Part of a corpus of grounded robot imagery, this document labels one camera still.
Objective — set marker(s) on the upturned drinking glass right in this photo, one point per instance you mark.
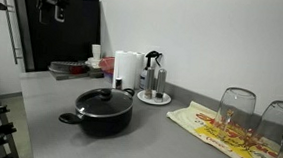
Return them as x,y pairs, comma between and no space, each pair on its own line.
269,133

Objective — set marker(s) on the yellow printed dish towel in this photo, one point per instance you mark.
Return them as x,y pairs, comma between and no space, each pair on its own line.
198,120

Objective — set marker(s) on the spray bottle with black trigger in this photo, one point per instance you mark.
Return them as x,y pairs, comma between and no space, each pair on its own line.
149,56

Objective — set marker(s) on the white round saucer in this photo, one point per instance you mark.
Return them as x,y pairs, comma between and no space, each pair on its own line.
166,99

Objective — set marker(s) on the steel pepper grinder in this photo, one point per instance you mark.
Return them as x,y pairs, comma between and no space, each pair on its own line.
160,85

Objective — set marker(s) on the metal door handle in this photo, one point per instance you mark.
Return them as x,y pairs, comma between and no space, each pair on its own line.
16,57

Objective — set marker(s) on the upturned drinking glass left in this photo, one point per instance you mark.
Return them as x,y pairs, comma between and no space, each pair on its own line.
235,111

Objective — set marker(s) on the small dark bottle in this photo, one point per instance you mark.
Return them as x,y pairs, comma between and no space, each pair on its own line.
118,83

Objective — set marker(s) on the steel salt grinder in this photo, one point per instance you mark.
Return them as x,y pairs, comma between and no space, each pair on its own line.
149,83

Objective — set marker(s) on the white stacked cups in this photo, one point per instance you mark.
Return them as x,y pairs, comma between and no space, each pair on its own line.
96,56

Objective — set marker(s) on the round tray with red item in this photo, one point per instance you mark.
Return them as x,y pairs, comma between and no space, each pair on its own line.
67,67

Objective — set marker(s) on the pink plastic bowl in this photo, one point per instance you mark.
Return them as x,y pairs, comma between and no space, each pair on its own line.
107,66

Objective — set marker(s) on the white paper towel roll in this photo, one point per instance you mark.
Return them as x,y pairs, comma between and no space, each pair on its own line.
138,68
124,68

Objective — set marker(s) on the glass lid with black knob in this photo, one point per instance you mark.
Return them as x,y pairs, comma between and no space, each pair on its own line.
105,102

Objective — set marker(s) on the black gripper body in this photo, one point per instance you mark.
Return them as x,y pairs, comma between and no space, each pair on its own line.
44,7

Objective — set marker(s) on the upturned drinking glass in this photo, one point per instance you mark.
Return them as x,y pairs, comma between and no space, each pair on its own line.
269,133
235,111

